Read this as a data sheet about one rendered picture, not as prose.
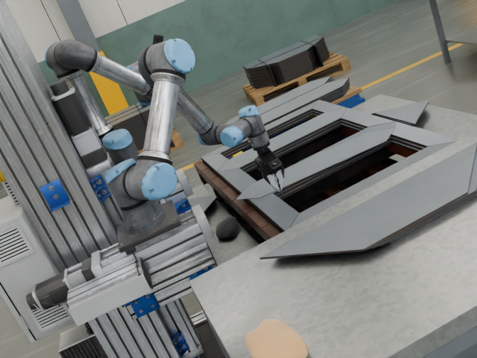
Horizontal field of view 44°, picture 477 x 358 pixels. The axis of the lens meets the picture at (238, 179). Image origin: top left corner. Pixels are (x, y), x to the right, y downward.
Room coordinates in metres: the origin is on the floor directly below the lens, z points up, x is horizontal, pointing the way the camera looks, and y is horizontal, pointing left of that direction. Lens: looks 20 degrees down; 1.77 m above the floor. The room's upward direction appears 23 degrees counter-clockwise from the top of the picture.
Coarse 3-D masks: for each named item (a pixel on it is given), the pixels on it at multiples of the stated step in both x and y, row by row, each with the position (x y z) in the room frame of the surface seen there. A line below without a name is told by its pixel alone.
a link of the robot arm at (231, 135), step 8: (240, 120) 2.13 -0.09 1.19; (224, 128) 2.12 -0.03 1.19; (232, 128) 2.08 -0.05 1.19; (240, 128) 2.09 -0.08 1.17; (248, 128) 2.11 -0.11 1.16; (216, 136) 2.14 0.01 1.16; (224, 136) 2.08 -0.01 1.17; (232, 136) 2.05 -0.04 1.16; (240, 136) 2.07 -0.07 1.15; (224, 144) 2.09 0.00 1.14; (232, 144) 2.06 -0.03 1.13
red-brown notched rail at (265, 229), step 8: (200, 168) 2.89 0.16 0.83; (208, 168) 2.84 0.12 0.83; (208, 176) 2.73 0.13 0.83; (216, 176) 2.68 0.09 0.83; (216, 184) 2.58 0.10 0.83; (224, 184) 2.54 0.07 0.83; (224, 192) 2.44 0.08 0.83; (232, 192) 2.40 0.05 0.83; (232, 200) 2.32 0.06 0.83; (240, 200) 2.28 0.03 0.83; (240, 208) 2.21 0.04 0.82; (248, 208) 2.17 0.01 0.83; (248, 216) 2.10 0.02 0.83; (256, 216) 2.07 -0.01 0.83; (256, 224) 2.02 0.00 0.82; (264, 224) 1.97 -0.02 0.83; (264, 232) 1.93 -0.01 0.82; (272, 232) 1.89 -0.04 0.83; (280, 232) 1.86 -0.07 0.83
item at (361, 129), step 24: (288, 120) 3.00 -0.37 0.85; (336, 120) 2.70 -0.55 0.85; (240, 144) 2.95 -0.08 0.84; (288, 144) 2.65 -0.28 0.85; (336, 144) 2.39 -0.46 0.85; (384, 144) 2.24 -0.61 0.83; (408, 144) 2.13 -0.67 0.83; (336, 168) 2.20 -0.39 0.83; (240, 192) 2.32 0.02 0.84; (288, 192) 2.16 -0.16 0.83; (264, 216) 2.04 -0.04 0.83
